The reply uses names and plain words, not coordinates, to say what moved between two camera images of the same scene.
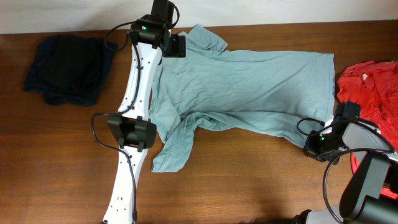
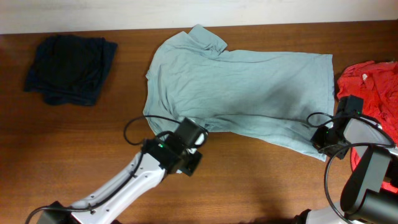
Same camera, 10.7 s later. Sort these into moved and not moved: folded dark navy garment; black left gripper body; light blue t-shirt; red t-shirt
Moved: black left gripper body
Not moved: light blue t-shirt; folded dark navy garment; red t-shirt
